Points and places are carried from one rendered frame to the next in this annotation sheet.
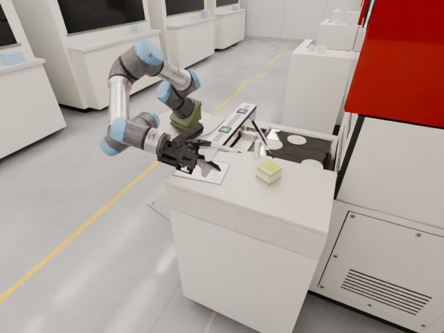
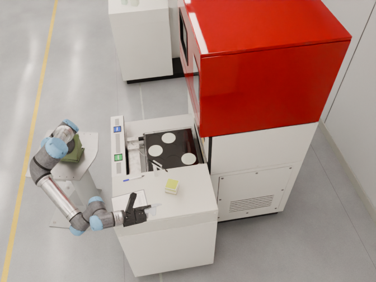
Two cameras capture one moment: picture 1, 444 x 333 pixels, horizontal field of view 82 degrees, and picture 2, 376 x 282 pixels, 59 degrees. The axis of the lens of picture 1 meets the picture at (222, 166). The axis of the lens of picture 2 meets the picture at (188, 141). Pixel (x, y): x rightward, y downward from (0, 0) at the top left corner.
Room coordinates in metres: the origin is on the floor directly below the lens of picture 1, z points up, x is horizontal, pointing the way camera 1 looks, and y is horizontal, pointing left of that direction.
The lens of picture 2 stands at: (-0.19, 0.31, 2.73)
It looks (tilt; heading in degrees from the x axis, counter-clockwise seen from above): 50 degrees down; 328
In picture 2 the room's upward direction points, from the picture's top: 2 degrees counter-clockwise
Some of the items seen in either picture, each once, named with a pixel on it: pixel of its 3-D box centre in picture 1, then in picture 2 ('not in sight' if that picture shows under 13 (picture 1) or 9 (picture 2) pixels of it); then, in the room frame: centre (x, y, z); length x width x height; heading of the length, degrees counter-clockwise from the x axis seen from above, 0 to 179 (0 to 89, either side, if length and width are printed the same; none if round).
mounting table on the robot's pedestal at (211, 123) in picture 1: (184, 131); (69, 159); (1.59, 0.26, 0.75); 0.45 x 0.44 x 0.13; 50
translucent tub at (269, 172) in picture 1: (268, 172); (172, 187); (0.80, -0.18, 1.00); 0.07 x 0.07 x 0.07; 40
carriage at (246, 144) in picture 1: (244, 145); (134, 159); (1.22, -0.12, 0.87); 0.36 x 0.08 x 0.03; 156
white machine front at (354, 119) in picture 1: (349, 120); (197, 113); (1.21, -0.66, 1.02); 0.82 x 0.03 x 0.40; 156
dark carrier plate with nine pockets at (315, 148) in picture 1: (293, 149); (170, 149); (1.13, -0.37, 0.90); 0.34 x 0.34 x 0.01; 66
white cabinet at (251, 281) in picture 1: (261, 219); (163, 196); (1.10, -0.24, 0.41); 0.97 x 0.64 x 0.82; 156
